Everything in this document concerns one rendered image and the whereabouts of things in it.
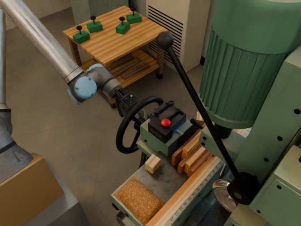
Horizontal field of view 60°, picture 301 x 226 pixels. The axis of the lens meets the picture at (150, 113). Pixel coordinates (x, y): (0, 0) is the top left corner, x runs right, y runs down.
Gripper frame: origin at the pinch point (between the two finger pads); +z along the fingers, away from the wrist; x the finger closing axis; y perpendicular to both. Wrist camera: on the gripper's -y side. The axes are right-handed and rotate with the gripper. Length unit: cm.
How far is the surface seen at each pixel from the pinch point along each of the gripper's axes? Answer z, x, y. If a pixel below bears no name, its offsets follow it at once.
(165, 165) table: 21.4, -18.8, 27.3
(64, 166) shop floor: -28, -29, -85
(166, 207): 30, -31, 35
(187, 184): 30, -21, 35
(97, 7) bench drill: -137, 94, -82
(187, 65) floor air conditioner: -30, 116, -79
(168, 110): 8.7, -5.9, 33.2
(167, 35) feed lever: 4, -20, 76
